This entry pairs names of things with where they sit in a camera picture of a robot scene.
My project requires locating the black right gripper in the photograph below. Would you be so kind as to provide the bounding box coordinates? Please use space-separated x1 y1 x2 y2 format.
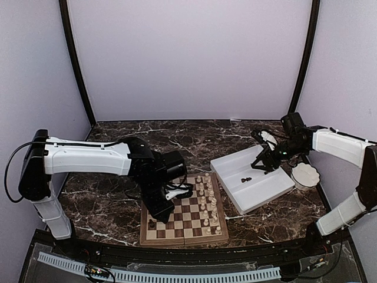
252 138 307 172

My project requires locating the dark chess queen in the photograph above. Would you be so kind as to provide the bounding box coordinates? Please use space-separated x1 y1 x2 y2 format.
148 219 157 230

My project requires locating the white divided plastic tray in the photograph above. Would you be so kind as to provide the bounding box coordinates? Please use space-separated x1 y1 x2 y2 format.
210 145 295 215

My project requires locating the wooden chess board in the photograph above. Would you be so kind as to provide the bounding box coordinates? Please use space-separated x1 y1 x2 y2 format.
140 173 229 247

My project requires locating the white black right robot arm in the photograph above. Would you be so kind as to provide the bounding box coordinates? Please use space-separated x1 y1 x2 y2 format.
251 112 376 256

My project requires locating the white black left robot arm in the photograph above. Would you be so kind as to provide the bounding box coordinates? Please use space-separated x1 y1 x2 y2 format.
8 129 193 257

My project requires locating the white chess piece row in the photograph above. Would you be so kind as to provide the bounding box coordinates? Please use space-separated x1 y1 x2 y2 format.
190 173 223 237

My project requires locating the dark pawns pair in tray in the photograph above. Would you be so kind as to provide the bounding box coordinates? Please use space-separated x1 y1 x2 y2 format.
241 177 252 183

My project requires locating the white scalloped bowl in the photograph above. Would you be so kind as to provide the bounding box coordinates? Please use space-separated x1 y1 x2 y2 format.
291 163 320 191

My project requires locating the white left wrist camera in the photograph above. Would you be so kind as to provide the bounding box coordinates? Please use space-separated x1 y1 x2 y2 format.
164 183 194 200

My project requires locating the right black frame post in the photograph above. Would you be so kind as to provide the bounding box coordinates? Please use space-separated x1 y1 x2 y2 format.
287 0 320 114

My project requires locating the white slotted cable duct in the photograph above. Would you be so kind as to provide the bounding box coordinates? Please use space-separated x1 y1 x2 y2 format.
37 252 281 282

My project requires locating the black front rail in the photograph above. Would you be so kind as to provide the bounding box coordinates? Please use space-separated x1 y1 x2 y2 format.
27 229 349 271

